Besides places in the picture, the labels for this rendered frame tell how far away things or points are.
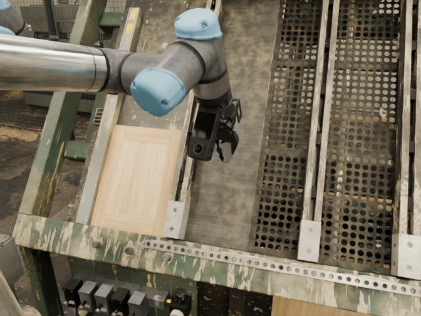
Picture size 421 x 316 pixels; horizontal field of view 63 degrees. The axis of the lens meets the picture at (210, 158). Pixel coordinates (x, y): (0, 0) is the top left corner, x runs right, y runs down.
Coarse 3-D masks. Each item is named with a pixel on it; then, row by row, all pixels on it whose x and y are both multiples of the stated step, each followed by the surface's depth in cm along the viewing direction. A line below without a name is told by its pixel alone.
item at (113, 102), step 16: (128, 16) 151; (128, 48) 146; (112, 96) 141; (112, 112) 139; (112, 128) 139; (96, 144) 137; (96, 160) 135; (96, 176) 133; (96, 192) 133; (80, 208) 131
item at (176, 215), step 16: (208, 0) 141; (224, 0) 145; (192, 96) 130; (192, 112) 130; (192, 128) 127; (192, 160) 124; (176, 176) 123; (192, 176) 126; (176, 192) 122; (176, 208) 120; (176, 224) 118
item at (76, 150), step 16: (112, 16) 162; (304, 16) 142; (368, 16) 136; (112, 32) 166; (288, 32) 144; (112, 48) 159; (96, 96) 154; (80, 144) 147; (80, 160) 148; (384, 176) 119
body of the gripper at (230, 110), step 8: (224, 96) 66; (200, 104) 68; (208, 104) 66; (216, 104) 66; (224, 104) 72; (232, 104) 73; (240, 104) 75; (224, 112) 72; (232, 112) 72; (240, 112) 77; (224, 120) 71; (232, 120) 72; (240, 120) 77; (224, 128) 71; (232, 128) 73; (224, 136) 73
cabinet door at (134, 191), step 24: (120, 144) 137; (144, 144) 135; (168, 144) 133; (120, 168) 134; (144, 168) 132; (168, 168) 130; (120, 192) 132; (144, 192) 130; (168, 192) 128; (96, 216) 131; (120, 216) 129; (144, 216) 127
